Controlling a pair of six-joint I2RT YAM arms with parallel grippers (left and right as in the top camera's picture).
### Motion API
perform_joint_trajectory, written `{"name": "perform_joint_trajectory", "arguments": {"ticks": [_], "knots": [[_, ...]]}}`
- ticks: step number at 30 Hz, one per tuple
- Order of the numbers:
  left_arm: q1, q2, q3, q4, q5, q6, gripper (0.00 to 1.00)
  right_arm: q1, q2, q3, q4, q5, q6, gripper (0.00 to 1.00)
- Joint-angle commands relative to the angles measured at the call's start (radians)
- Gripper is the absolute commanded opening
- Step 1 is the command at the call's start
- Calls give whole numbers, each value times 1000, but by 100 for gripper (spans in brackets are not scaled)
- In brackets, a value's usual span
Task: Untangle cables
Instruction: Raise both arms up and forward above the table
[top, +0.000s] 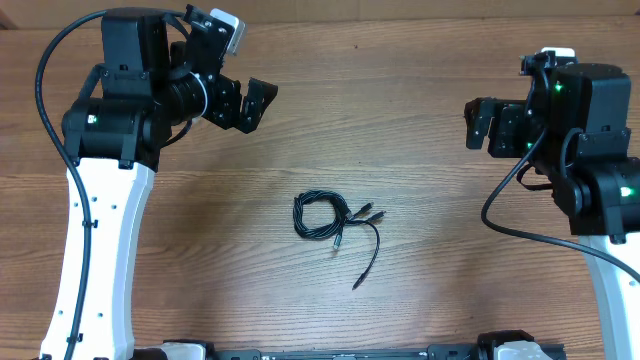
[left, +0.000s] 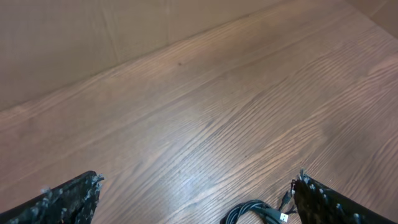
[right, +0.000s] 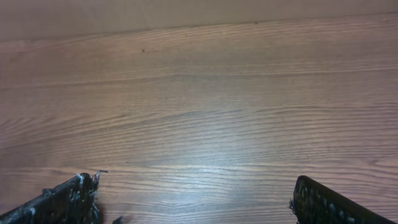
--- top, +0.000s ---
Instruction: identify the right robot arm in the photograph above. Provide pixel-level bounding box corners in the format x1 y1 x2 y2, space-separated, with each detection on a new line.
464 62 639 359

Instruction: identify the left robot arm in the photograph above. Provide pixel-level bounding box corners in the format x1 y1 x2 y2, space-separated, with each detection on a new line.
39 6 278 359

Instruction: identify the black thin USB cable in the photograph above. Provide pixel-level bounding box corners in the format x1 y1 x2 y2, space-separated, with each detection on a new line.
344 210 387 291

